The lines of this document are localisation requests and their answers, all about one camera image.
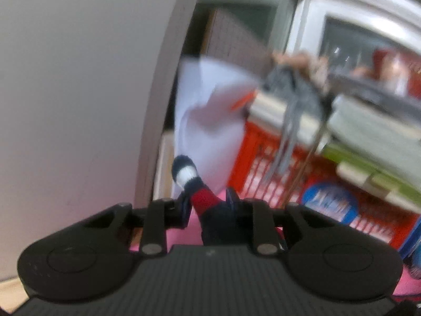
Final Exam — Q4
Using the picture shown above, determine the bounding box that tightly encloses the pink bunny pattern blanket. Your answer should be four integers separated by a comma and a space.
128, 187, 421, 298

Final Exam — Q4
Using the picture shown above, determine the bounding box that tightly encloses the red plastic crate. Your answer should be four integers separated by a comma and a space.
228, 122, 420, 258

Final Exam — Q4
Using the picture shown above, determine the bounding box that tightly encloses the red basket upper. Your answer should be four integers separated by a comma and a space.
373, 48, 420, 100

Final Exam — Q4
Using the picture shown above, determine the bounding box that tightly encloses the white paper bag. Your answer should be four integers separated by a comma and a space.
174, 56, 263, 194

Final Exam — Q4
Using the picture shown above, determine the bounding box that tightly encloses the white and navy jacket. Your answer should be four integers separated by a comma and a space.
171, 154, 287, 248

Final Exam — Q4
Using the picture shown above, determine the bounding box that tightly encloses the stack of papers and books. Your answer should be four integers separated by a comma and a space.
246, 52, 420, 213

